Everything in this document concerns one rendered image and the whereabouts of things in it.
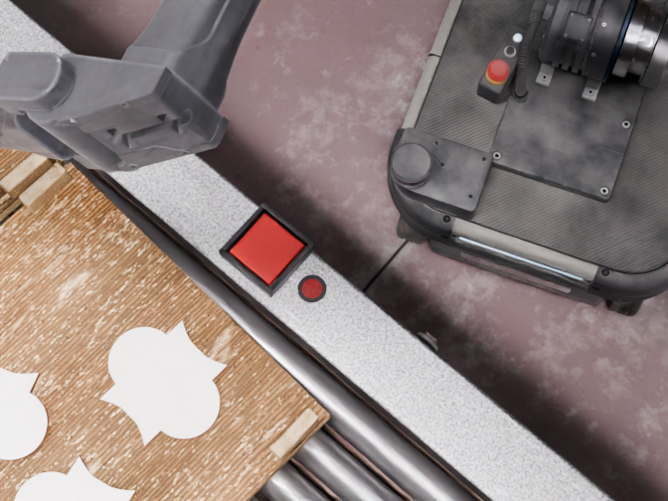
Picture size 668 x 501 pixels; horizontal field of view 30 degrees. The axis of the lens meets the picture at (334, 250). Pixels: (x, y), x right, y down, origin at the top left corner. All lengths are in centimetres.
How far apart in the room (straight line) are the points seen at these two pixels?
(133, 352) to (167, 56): 54
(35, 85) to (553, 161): 136
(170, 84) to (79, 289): 56
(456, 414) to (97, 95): 61
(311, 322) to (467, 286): 99
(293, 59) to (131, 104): 164
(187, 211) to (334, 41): 114
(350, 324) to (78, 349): 29
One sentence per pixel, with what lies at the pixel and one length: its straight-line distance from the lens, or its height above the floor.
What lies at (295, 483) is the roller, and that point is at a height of 92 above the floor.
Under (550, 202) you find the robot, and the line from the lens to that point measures 213.
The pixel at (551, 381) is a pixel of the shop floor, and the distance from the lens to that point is 230.
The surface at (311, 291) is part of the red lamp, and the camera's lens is 137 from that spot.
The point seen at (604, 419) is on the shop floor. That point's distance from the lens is 230.
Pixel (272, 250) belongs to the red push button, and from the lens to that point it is 137.
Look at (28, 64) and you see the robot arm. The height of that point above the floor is 143.
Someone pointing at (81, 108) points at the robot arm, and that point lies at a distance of 89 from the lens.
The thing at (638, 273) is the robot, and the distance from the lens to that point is 212.
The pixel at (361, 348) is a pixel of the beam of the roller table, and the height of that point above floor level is 92.
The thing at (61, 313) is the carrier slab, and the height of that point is 94.
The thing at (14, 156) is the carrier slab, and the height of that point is 94.
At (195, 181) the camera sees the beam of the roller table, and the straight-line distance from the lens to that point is 142.
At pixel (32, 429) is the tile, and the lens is 135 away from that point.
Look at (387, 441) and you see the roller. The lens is 133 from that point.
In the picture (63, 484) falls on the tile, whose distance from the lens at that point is 133.
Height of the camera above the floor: 223
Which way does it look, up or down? 73 degrees down
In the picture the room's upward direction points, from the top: 6 degrees counter-clockwise
